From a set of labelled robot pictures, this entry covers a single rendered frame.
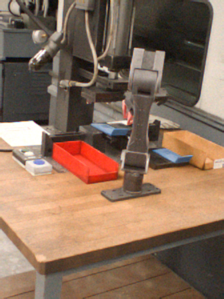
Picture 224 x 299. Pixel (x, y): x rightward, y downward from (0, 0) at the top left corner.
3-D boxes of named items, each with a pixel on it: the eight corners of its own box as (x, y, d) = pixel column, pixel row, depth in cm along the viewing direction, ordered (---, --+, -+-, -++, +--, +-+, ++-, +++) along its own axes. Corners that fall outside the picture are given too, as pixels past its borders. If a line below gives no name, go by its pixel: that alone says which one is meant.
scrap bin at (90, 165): (87, 184, 167) (89, 167, 165) (51, 158, 186) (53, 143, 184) (117, 179, 174) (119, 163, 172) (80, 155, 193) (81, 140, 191)
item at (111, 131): (113, 136, 189) (114, 129, 188) (91, 124, 201) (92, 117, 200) (128, 136, 193) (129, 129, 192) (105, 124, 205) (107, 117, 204)
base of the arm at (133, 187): (101, 170, 159) (114, 178, 153) (152, 163, 170) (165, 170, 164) (99, 193, 161) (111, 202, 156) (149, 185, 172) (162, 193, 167)
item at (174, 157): (177, 164, 188) (179, 157, 187) (152, 151, 200) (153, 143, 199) (191, 162, 192) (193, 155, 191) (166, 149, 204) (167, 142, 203)
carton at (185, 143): (203, 172, 191) (206, 153, 189) (161, 151, 210) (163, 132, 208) (227, 168, 198) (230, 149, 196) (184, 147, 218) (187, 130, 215)
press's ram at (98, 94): (95, 111, 187) (103, 29, 178) (61, 93, 207) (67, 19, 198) (135, 108, 197) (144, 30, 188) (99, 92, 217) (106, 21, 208)
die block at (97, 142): (91, 155, 194) (92, 136, 192) (77, 146, 202) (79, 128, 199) (133, 149, 205) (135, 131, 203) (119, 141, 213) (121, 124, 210)
